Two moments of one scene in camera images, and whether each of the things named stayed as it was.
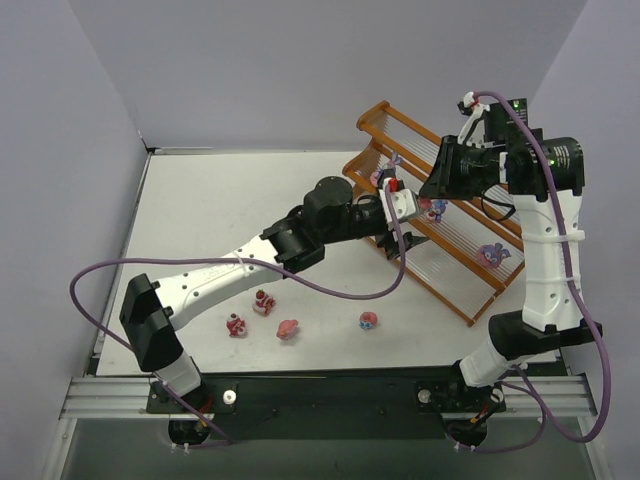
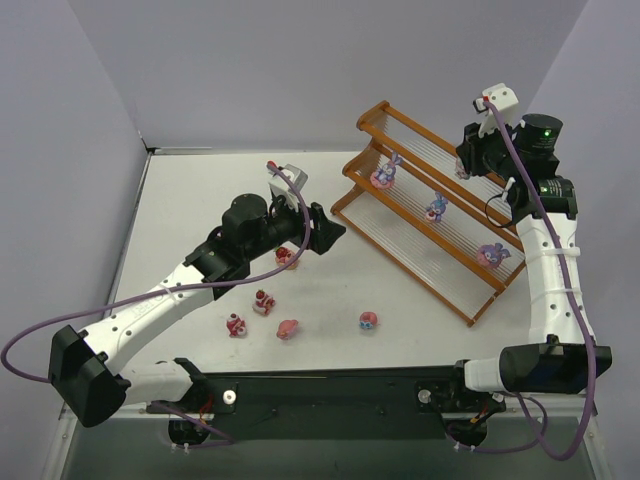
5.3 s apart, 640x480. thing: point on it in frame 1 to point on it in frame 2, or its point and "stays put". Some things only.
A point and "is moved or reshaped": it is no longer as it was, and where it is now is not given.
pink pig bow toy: [287, 328] stays put
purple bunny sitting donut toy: [390, 164] stays put
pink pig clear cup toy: [424, 203] is moved or reshaped
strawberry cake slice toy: [264, 302] stays put
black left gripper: [396, 232] to [314, 227]
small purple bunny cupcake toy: [438, 207] stays put
